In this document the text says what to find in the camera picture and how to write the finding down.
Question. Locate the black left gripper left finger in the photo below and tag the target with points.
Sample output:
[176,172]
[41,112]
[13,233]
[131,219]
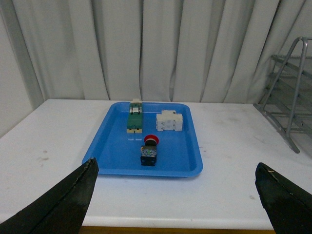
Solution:
[61,210]

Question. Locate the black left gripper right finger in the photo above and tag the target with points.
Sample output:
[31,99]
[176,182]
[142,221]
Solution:
[288,206]

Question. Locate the red emergency stop button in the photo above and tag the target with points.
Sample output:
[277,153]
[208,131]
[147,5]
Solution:
[148,151]

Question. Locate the blue plastic tray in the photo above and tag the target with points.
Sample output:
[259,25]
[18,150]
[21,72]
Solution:
[167,153]

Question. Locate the white circuit breaker block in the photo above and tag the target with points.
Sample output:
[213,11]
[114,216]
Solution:
[169,120]

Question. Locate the white curtain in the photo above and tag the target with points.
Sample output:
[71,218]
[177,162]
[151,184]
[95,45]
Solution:
[156,50]

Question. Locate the grey wire mesh rack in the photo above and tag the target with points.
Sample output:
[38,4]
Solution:
[287,103]

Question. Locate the green beige switch module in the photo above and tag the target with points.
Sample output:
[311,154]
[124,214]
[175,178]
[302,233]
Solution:
[135,117]

